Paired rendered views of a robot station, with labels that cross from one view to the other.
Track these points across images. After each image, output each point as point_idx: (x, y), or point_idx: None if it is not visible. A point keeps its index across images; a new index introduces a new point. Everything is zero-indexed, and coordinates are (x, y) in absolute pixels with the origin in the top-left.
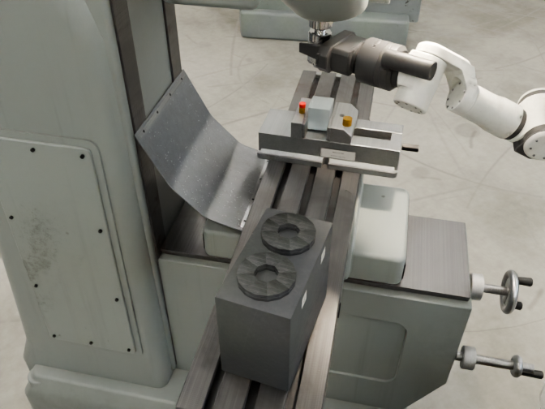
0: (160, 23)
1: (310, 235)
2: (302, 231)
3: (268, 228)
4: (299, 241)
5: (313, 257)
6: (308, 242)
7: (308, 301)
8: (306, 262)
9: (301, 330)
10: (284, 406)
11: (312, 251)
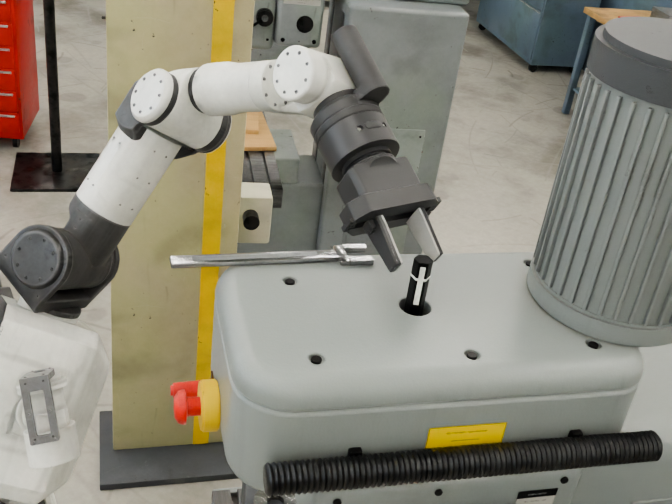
0: None
1: (257, 501)
2: (264, 503)
3: (291, 499)
4: (262, 494)
5: (248, 493)
6: (256, 495)
7: (243, 499)
8: (251, 488)
9: (242, 498)
10: (239, 501)
11: (251, 498)
